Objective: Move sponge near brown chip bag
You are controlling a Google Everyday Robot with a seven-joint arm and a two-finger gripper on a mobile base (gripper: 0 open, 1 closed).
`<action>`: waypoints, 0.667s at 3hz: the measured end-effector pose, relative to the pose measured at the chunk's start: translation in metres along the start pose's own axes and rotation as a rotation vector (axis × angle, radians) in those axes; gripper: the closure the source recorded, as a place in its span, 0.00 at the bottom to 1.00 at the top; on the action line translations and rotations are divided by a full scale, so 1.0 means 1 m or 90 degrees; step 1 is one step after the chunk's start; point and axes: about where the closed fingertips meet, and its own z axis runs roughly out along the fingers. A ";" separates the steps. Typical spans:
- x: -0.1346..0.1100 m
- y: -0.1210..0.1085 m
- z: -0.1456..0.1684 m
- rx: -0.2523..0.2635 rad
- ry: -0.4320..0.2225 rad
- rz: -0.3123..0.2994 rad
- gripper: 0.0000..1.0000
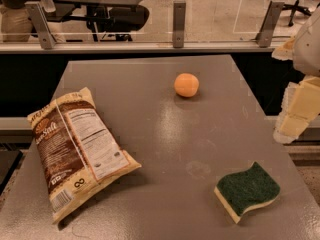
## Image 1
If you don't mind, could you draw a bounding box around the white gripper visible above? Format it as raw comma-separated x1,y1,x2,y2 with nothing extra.
272,8,320,144

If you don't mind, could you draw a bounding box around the green and yellow sponge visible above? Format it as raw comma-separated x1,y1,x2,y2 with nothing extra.
214,162,280,224

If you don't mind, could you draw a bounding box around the brown chip bag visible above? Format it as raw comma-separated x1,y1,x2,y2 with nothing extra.
27,88,141,224

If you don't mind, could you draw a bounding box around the orange ball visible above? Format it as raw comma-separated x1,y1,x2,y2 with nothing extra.
174,73,199,97

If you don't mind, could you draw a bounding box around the black office chair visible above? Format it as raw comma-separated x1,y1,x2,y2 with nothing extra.
106,5,149,41

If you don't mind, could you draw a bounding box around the dark background desk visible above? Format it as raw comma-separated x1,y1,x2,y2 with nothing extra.
55,0,143,40

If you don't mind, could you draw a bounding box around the person in beige trousers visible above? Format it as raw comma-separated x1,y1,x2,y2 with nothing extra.
0,0,68,44

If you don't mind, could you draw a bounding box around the right metal glass bracket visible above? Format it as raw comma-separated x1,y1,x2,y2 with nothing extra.
255,1,284,48

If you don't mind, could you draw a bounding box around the metal glass bracket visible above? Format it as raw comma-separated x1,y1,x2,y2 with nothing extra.
25,1,56,49
255,1,284,48
172,1,186,48

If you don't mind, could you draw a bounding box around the middle metal glass bracket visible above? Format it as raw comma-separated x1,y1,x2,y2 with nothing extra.
172,1,186,48

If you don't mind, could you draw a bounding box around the left metal glass bracket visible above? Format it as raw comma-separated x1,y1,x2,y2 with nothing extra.
25,1,56,49

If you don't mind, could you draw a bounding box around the metal barrier rail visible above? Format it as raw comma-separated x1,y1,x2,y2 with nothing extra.
0,41,281,54

